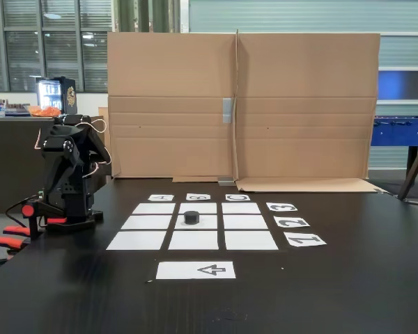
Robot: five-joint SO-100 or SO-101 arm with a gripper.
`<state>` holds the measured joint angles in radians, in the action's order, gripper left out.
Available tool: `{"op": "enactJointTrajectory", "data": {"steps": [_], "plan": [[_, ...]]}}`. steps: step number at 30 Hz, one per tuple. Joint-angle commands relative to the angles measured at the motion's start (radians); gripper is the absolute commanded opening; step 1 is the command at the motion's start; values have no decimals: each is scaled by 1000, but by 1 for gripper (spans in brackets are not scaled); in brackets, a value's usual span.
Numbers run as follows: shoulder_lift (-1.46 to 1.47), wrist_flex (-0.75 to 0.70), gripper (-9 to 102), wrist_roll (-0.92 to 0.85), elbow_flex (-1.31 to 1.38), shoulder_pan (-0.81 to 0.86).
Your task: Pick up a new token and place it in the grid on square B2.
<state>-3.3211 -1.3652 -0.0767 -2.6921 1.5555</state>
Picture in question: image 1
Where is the white nine-square grid sheet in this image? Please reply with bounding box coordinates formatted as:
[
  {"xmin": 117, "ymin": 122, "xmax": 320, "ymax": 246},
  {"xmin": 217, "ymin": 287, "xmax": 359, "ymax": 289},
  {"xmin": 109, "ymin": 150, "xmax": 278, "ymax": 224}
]
[{"xmin": 106, "ymin": 202, "xmax": 279, "ymax": 251}]

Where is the orange snack bag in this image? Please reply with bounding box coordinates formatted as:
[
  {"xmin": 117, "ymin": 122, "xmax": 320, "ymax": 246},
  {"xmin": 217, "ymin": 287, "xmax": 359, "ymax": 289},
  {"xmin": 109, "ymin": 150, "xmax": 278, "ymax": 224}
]
[{"xmin": 30, "ymin": 105, "xmax": 62, "ymax": 118}]

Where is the black mini fridge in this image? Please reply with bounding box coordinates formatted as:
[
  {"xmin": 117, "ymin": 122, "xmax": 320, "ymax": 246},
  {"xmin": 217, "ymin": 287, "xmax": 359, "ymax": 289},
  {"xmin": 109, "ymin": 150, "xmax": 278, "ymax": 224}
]
[{"xmin": 36, "ymin": 76, "xmax": 78, "ymax": 116}]

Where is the red and black clamp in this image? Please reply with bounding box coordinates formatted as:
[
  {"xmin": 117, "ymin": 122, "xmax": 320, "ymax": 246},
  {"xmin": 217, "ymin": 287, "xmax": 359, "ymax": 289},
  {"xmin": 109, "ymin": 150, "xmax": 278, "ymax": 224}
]
[{"xmin": 20, "ymin": 198, "xmax": 70, "ymax": 241}]

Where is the orange padded chair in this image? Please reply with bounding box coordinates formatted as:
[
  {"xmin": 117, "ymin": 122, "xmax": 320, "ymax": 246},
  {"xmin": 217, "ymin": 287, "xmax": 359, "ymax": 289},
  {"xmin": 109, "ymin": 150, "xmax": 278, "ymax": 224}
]
[{"xmin": 0, "ymin": 225, "xmax": 31, "ymax": 267}]

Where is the brown cardboard panel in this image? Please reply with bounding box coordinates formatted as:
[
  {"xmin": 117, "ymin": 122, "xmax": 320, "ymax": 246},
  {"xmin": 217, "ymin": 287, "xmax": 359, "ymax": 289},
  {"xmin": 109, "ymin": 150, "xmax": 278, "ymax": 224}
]
[
  {"xmin": 234, "ymin": 29, "xmax": 391, "ymax": 194},
  {"xmin": 106, "ymin": 31, "xmax": 239, "ymax": 184}
]

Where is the white arrow paper sheet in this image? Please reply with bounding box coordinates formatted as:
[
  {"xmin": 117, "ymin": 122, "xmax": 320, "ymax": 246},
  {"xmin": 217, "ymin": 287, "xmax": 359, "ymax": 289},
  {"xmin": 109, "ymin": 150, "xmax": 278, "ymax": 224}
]
[{"xmin": 155, "ymin": 261, "xmax": 237, "ymax": 280}]

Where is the paper sheet number 3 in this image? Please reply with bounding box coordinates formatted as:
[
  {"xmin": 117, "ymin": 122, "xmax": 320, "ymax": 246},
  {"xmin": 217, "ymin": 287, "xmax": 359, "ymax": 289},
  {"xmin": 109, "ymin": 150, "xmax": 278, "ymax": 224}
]
[{"xmin": 266, "ymin": 202, "xmax": 298, "ymax": 212}]

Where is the paper sheet number 2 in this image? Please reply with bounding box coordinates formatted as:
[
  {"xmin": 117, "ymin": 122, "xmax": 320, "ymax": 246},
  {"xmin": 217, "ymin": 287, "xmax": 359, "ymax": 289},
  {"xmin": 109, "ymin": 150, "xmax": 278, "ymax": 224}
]
[{"xmin": 274, "ymin": 216, "xmax": 311, "ymax": 229}]

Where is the paper sheet number 1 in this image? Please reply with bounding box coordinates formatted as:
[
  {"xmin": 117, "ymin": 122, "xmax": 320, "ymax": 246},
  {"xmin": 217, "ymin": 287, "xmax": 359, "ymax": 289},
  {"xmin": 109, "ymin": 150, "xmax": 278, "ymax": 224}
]
[{"xmin": 284, "ymin": 234, "xmax": 327, "ymax": 248}]

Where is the blue foosball table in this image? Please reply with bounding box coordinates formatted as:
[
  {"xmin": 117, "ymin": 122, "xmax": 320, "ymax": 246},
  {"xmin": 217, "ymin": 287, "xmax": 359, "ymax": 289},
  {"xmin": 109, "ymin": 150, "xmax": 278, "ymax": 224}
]
[{"xmin": 370, "ymin": 116, "xmax": 418, "ymax": 179}]

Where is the brown wooden stand leg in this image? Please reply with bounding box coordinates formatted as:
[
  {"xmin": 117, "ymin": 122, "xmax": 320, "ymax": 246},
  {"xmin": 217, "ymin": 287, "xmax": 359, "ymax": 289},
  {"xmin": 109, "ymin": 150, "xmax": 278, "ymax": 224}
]
[{"xmin": 396, "ymin": 131, "xmax": 418, "ymax": 202}]

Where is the black power cable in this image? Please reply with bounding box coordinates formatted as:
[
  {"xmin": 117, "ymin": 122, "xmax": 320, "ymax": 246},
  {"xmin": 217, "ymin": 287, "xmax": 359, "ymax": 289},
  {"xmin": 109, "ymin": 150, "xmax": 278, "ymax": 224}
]
[{"xmin": 5, "ymin": 197, "xmax": 34, "ymax": 229}]

